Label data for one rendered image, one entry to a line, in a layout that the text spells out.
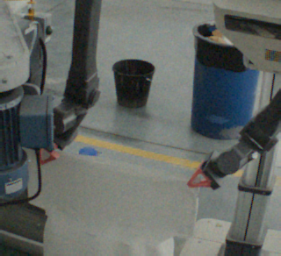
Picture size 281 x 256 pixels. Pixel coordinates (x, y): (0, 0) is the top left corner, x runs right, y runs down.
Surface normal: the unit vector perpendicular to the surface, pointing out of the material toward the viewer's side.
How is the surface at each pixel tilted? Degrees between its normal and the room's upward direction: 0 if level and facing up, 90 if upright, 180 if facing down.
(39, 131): 90
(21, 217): 90
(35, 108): 1
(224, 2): 40
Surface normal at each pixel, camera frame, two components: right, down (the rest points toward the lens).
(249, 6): -0.12, -0.46
